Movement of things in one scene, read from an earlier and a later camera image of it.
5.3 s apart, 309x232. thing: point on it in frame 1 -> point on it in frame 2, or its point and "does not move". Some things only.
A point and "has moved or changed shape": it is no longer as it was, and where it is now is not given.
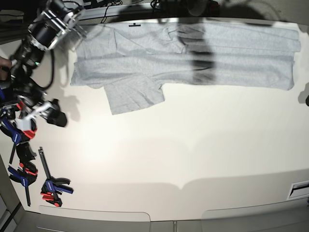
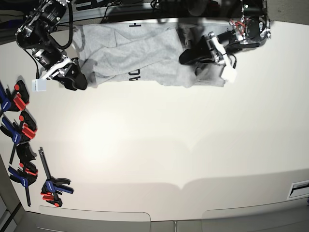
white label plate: [299, 190] does not move
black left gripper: [54, 115] -> [72, 77]
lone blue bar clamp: [51, 187] does not move
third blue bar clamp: [27, 173] does not move
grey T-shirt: [136, 62] has moved or changed shape
